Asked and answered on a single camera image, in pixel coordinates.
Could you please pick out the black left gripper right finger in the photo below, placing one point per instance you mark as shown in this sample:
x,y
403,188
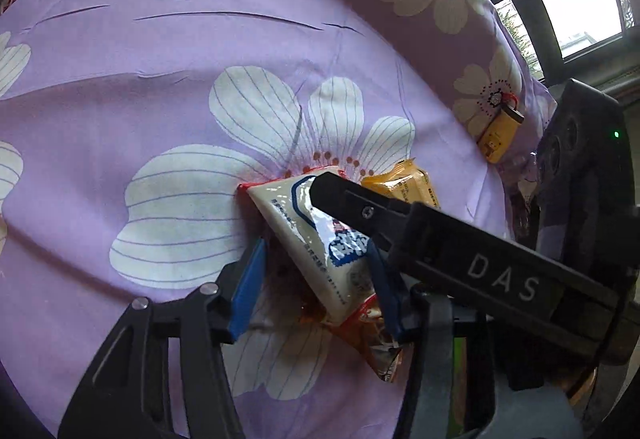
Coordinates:
x,y
430,323

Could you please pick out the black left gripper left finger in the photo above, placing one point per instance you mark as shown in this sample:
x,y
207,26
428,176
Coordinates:
x,y
125,390

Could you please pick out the white blue snack packet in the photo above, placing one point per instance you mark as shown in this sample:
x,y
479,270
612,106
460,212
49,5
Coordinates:
x,y
330,255

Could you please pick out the green white cardboard box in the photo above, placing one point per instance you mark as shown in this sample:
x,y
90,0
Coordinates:
x,y
458,391

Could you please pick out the clear plastic water bottle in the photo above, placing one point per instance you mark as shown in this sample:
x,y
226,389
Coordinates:
x,y
522,175

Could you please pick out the red orange snack packet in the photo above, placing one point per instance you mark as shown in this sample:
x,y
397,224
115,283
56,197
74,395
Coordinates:
x,y
365,331

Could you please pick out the yellow bear drink bottle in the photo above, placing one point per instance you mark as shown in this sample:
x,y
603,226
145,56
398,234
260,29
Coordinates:
x,y
501,131

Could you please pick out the purple floral bed sheet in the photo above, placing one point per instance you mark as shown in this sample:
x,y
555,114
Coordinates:
x,y
127,126

